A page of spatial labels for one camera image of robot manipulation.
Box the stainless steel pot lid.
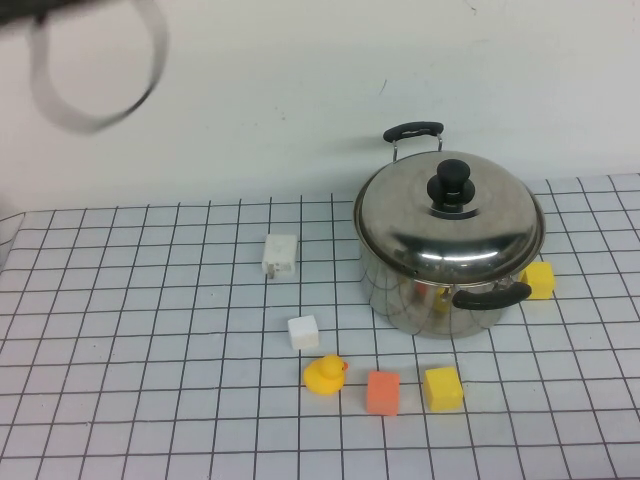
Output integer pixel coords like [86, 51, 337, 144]
[354, 149, 546, 286]

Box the white power adapter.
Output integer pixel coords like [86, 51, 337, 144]
[260, 233, 300, 281]

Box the white cube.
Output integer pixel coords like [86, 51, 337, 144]
[287, 314, 320, 351]

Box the yellow rubber duck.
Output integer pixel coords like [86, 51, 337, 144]
[302, 354, 349, 398]

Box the orange block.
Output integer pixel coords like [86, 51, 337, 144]
[365, 370, 402, 416]

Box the yellow cube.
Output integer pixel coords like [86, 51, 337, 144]
[519, 261, 556, 301]
[423, 366, 465, 413]

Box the white grid tablecloth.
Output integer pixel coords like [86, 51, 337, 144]
[0, 173, 640, 480]

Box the black camera cable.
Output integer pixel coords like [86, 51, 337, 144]
[28, 0, 170, 135]

